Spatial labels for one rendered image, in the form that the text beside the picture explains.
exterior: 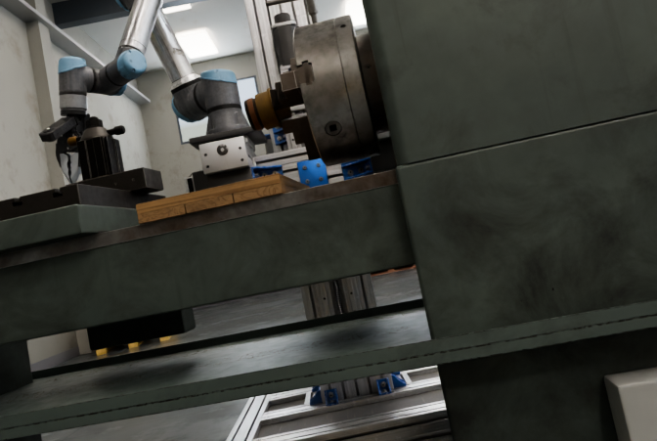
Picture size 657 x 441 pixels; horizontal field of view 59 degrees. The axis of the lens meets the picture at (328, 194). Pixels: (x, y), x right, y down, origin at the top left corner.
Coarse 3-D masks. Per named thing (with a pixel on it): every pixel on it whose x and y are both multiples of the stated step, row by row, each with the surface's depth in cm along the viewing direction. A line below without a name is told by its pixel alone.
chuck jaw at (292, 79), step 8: (304, 64) 118; (288, 72) 120; (296, 72) 119; (304, 72) 118; (312, 72) 117; (288, 80) 119; (296, 80) 119; (304, 80) 117; (312, 80) 117; (280, 88) 124; (288, 88) 119; (296, 88) 119; (272, 96) 127; (280, 96) 124; (288, 96) 123; (296, 96) 124; (272, 104) 127; (280, 104) 127; (288, 104) 127; (296, 104) 128
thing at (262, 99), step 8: (256, 96) 131; (264, 96) 130; (248, 104) 131; (256, 104) 130; (264, 104) 129; (248, 112) 130; (256, 112) 130; (264, 112) 130; (272, 112) 130; (280, 112) 131; (288, 112) 131; (248, 120) 131; (256, 120) 131; (264, 120) 130; (272, 120) 131; (280, 120) 133; (256, 128) 132
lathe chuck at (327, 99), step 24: (312, 24) 125; (312, 48) 118; (336, 48) 117; (336, 72) 116; (312, 96) 117; (336, 96) 116; (312, 120) 118; (336, 120) 118; (336, 144) 122; (360, 144) 123
